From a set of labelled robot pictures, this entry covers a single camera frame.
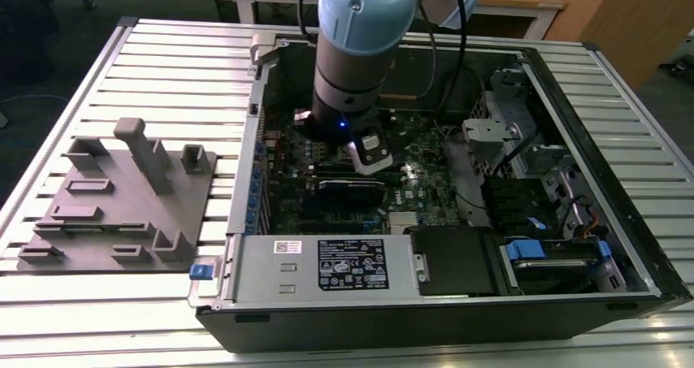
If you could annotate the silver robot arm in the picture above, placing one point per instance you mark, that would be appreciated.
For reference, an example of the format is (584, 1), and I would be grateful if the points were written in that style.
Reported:
(358, 31)

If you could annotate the green motherboard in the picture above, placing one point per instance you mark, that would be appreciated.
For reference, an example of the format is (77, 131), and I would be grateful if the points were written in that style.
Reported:
(429, 181)

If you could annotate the silver chipset heatsink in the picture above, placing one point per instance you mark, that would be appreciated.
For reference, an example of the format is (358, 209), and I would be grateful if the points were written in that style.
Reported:
(406, 218)

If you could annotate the silver metal drive cage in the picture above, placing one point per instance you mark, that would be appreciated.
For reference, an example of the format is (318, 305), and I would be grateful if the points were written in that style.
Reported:
(488, 134)

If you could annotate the silver power supply unit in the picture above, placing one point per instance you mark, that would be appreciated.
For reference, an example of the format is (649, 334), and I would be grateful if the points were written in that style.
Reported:
(261, 270)

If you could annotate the black plastic drive bay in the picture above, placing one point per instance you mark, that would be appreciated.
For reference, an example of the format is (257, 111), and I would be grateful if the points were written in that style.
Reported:
(516, 201)

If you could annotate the grey parts rack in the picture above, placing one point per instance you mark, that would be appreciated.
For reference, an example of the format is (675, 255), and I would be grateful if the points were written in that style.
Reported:
(125, 205)

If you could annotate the blue case latch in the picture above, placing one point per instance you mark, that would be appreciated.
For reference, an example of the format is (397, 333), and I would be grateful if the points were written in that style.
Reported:
(199, 271)

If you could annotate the hard disk in blue carrier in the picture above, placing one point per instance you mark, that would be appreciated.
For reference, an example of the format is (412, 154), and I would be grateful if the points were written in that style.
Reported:
(521, 249)

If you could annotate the black open PC case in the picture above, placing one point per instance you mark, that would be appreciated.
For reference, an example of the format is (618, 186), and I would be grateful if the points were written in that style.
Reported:
(380, 327)

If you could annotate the wooden cabinet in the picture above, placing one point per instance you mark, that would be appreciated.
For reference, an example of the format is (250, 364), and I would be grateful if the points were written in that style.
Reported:
(629, 27)

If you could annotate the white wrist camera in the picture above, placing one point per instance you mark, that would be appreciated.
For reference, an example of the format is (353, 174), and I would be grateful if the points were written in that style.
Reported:
(372, 157)

